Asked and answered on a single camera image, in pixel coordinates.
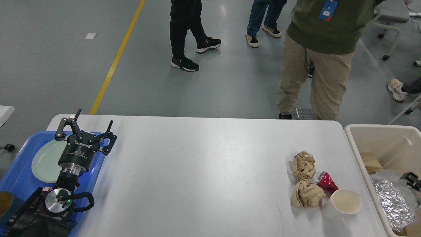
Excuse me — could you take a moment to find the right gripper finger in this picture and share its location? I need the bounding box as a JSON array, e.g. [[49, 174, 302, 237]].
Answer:
[[404, 172, 421, 192]]

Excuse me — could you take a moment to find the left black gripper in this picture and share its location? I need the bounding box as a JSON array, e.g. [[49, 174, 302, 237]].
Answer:
[[54, 109, 117, 175]]

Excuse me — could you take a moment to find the aluminium foil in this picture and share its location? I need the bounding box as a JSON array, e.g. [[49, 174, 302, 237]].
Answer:
[[369, 170, 420, 231]]

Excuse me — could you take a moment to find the brown paper bag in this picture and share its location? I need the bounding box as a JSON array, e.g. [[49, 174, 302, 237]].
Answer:
[[359, 152, 384, 174], [393, 208, 421, 237]]

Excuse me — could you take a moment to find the light green plate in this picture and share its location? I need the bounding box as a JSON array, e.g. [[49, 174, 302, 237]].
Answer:
[[32, 140, 67, 183]]

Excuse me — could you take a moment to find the pink mug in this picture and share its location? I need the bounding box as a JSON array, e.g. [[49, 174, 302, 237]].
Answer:
[[42, 187, 53, 192]]

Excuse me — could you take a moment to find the blue-grey mug yellow inside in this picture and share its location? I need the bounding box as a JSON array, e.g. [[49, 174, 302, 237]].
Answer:
[[0, 191, 25, 225]]

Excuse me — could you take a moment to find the brown paper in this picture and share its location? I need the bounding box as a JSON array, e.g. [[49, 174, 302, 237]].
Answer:
[[288, 150, 316, 181], [291, 179, 325, 209]]

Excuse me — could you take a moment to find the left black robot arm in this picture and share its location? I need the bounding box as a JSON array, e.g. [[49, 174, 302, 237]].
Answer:
[[1, 111, 117, 237]]

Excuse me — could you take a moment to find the beige plastic bin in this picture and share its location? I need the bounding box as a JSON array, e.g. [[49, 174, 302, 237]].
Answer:
[[344, 124, 421, 237]]

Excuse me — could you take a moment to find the white chair at right edge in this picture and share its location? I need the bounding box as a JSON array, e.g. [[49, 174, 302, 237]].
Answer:
[[388, 95, 421, 125]]

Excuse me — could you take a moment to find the upright white paper cup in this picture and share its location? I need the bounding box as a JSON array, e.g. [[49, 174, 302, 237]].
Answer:
[[321, 189, 362, 220]]

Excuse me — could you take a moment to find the red foil wrapper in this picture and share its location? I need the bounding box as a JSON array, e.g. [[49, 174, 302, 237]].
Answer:
[[316, 171, 339, 194]]

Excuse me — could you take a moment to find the seated person at right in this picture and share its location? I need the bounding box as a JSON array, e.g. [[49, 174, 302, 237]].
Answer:
[[387, 77, 421, 102]]

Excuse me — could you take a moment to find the right white office chair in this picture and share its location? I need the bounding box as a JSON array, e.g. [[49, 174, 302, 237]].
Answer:
[[370, 0, 409, 61]]

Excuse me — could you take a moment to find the person in khaki trousers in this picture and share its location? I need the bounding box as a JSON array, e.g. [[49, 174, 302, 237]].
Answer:
[[278, 0, 382, 120]]

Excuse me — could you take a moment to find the person in blue jeans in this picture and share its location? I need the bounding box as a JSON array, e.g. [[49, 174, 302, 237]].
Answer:
[[246, 0, 287, 48]]

